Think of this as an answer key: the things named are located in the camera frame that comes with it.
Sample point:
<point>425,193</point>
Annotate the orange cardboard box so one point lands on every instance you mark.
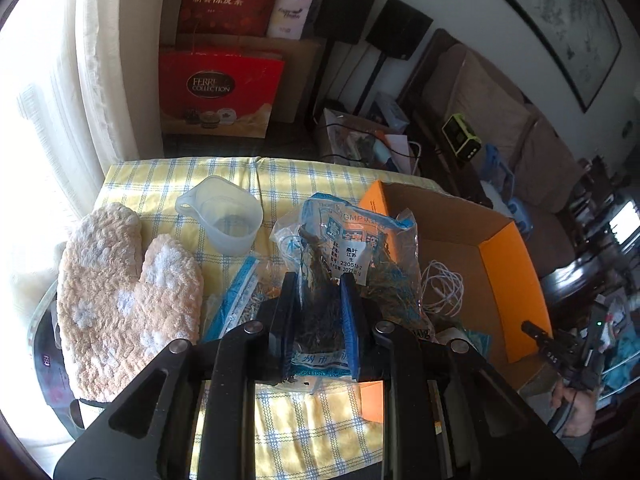
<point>490,270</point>

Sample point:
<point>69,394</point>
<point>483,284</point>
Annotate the white curtain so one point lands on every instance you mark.
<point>75,60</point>

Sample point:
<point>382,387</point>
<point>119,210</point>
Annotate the red chocolate gift bag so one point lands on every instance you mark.
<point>220,92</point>

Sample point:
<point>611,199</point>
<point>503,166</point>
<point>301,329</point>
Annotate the lit screen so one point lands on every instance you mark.
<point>622,222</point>

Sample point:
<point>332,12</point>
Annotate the beige sofa cushion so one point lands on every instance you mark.
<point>492,105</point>
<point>550,165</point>

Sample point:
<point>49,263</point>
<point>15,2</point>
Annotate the black speaker stand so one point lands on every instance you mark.
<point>322,80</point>
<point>376,82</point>

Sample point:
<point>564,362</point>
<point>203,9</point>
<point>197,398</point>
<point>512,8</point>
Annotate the clear storage box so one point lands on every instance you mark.
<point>360,142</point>

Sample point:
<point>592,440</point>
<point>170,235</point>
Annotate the black speaker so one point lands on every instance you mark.
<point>400,27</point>
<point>347,7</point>

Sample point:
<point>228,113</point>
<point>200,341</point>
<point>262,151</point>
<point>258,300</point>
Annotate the person's right hand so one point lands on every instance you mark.
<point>575,410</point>

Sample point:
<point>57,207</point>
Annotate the blue edged herb bag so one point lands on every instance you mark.
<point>235,300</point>

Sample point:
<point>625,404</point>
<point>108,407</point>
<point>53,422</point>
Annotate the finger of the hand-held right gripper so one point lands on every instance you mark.
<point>552,355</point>
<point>536,332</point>

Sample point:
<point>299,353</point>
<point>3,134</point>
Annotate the fluffy beige oven mitt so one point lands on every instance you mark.
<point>125,300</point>

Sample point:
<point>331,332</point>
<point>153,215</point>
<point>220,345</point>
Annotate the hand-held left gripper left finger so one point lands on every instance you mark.
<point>289,312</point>

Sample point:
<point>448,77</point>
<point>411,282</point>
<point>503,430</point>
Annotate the framed ink painting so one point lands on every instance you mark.
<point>555,20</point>

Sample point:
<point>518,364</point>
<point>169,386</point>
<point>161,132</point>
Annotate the yellow plaid tablecloth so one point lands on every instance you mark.
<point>280,425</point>

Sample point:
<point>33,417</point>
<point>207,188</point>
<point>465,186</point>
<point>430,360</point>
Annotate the green and black radio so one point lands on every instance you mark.
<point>462,137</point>

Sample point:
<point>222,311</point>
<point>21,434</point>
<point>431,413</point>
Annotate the translucent white measuring cup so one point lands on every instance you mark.
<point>225,215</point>

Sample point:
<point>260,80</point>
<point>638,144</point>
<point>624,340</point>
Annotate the clear dried herb bag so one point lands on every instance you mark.
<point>350,240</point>

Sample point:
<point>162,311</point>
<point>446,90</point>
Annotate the white tissue pack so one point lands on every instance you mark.
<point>291,12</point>

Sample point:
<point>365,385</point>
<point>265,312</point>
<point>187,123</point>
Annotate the brown sofa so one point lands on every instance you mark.
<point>545,180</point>

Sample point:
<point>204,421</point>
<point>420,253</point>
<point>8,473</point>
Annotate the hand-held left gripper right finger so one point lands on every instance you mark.
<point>348,320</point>

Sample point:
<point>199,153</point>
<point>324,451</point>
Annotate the white and blue box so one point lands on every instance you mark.
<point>390,110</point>

